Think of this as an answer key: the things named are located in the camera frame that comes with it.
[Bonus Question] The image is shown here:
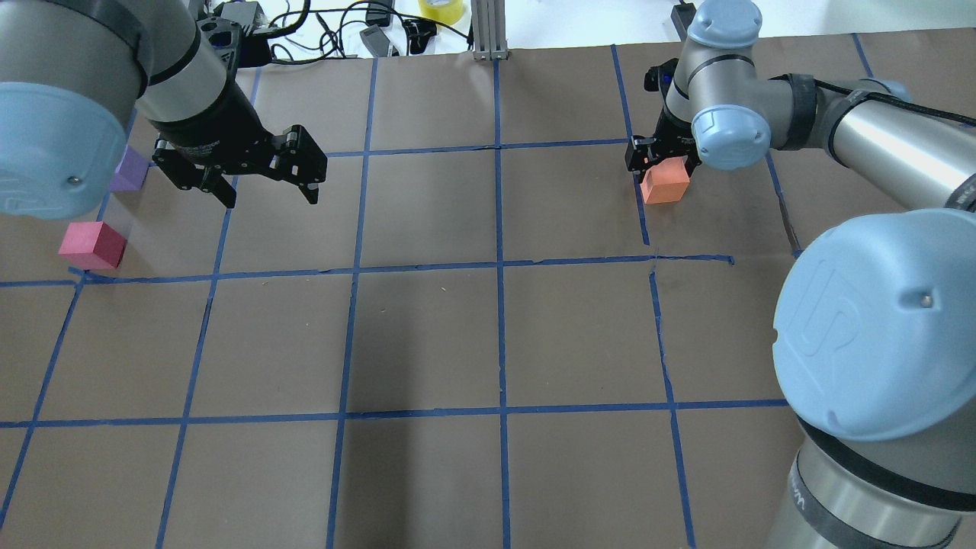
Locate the purple foam cube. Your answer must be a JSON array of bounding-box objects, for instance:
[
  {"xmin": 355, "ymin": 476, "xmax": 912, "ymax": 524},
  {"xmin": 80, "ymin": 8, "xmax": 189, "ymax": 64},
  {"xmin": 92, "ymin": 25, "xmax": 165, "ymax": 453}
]
[{"xmin": 108, "ymin": 146, "xmax": 150, "ymax": 192}]

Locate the yellow tape roll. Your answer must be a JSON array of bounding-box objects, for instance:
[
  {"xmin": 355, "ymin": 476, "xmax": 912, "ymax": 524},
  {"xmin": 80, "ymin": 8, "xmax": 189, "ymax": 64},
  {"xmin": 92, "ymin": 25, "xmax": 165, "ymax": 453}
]
[{"xmin": 418, "ymin": 0, "xmax": 466, "ymax": 27}]

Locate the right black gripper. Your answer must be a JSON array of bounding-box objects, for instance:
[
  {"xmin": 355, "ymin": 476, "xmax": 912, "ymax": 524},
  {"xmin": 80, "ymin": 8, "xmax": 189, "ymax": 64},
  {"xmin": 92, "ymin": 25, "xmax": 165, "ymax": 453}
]
[{"xmin": 625, "ymin": 60, "xmax": 702, "ymax": 176}]

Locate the pink foam cube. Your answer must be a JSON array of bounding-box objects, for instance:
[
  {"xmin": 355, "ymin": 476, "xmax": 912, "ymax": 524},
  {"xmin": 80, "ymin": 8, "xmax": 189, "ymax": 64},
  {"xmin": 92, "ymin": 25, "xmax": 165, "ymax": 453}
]
[{"xmin": 58, "ymin": 221, "xmax": 128, "ymax": 271}]

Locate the orange foam cube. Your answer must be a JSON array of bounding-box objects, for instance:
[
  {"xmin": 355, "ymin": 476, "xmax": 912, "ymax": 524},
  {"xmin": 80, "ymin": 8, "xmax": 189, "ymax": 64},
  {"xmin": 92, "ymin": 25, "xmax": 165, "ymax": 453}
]
[{"xmin": 640, "ymin": 157, "xmax": 691, "ymax": 205}]

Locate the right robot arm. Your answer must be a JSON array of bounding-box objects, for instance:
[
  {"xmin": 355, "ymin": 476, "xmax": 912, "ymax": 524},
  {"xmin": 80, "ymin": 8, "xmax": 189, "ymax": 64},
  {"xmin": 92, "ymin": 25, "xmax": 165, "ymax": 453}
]
[{"xmin": 625, "ymin": 1, "xmax": 975, "ymax": 548}]

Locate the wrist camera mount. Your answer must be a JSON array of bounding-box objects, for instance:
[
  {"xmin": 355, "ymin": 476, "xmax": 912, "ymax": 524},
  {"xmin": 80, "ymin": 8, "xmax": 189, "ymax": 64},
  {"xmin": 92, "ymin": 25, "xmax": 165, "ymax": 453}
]
[{"xmin": 189, "ymin": 1, "xmax": 271, "ymax": 74}]

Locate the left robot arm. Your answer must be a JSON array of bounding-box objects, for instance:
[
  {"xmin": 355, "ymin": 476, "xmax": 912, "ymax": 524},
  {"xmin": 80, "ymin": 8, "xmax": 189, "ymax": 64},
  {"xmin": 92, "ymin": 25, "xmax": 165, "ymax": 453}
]
[{"xmin": 1, "ymin": 1, "xmax": 328, "ymax": 220}]

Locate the aluminium frame post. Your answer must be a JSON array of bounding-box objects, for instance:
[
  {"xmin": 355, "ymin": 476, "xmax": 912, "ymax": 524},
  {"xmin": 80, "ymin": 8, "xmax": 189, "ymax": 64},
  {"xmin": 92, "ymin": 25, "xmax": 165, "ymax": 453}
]
[{"xmin": 470, "ymin": 0, "xmax": 510, "ymax": 60}]

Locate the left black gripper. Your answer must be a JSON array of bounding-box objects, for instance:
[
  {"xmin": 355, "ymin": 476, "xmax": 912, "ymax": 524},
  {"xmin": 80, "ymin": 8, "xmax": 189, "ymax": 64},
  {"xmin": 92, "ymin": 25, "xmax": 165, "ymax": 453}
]
[{"xmin": 151, "ymin": 84, "xmax": 328, "ymax": 209}]

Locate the black power adapter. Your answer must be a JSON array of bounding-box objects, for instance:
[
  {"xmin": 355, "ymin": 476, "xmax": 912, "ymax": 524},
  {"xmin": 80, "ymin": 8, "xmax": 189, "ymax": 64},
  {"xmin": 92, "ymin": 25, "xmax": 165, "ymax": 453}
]
[{"xmin": 359, "ymin": 25, "xmax": 401, "ymax": 58}]

